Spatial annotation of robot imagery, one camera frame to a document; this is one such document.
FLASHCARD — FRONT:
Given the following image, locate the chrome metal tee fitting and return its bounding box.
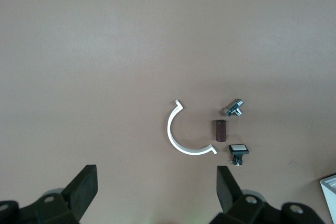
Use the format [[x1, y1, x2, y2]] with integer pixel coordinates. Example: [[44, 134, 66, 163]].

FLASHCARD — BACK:
[[222, 98, 245, 118]]

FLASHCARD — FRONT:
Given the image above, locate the dark brown cylinder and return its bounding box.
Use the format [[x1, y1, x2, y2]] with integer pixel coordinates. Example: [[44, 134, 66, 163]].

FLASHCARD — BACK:
[[212, 119, 228, 143]]

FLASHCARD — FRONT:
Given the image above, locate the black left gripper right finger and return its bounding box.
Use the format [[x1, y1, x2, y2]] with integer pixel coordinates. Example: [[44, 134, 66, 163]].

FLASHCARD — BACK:
[[209, 166, 325, 224]]

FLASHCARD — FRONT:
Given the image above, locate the white semicircular pipe clamp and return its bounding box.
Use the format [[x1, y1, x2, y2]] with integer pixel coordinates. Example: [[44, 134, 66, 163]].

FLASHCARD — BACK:
[[166, 99, 218, 155]]

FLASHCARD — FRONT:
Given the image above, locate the white drawer cabinet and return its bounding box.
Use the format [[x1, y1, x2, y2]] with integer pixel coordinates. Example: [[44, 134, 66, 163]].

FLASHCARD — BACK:
[[319, 173, 336, 224]]

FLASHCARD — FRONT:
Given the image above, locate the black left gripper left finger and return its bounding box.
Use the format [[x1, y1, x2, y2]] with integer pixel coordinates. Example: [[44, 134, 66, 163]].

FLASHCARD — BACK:
[[0, 165, 99, 224]]

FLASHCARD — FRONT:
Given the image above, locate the white square push button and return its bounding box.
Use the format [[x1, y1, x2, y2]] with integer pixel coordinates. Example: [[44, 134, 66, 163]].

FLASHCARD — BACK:
[[227, 144, 249, 167]]

